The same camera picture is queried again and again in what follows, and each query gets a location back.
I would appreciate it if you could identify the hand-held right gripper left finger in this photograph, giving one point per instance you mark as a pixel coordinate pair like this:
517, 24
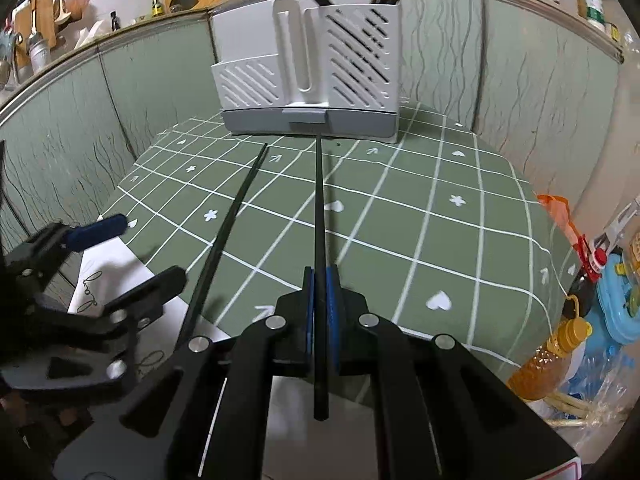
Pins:
309, 305

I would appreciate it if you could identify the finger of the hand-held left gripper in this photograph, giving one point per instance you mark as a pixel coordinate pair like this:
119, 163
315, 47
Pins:
155, 287
100, 227

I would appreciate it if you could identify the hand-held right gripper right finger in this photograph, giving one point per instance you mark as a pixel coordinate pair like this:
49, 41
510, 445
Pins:
332, 310

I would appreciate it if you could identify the white plastic utensil holder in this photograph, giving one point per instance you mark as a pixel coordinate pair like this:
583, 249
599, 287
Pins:
260, 120

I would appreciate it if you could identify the green checked tablecloth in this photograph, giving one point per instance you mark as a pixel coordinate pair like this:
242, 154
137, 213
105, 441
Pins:
400, 220

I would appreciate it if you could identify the metal canister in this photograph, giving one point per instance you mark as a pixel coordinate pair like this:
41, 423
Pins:
40, 55

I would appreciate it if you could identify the white plastic bag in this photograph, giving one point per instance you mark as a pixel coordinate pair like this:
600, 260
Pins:
92, 35

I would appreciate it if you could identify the dark sauce bottle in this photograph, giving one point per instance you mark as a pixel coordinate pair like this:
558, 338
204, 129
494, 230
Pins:
115, 20

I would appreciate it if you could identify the amber cooking oil bottle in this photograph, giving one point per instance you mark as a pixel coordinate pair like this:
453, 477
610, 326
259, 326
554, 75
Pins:
540, 365

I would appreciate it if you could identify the hanging wooden cutting board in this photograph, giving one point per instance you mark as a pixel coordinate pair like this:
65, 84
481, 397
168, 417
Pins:
22, 25

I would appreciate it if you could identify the pink hanging utensil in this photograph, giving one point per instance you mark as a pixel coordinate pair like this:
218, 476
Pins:
80, 5

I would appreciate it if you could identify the green glass bottle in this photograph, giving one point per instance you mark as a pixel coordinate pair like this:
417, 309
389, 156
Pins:
157, 6

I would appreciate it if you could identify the orange plastic bag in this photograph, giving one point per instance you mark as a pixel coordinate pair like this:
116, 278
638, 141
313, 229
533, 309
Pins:
560, 210

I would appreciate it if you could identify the dark bottle with red cap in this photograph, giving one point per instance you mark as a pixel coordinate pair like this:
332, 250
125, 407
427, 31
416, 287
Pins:
582, 285

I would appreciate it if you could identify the blue plastic toy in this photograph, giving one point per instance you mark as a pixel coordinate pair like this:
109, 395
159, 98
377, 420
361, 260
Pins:
615, 310

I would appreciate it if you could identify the pale green kitchen cabinet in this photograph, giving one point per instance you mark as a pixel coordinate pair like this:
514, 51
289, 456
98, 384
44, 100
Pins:
525, 85

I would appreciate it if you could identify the small seasoning jar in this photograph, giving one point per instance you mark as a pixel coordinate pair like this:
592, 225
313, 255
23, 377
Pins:
610, 31

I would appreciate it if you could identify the green label bottle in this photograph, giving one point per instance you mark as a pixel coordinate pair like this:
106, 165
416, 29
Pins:
594, 7

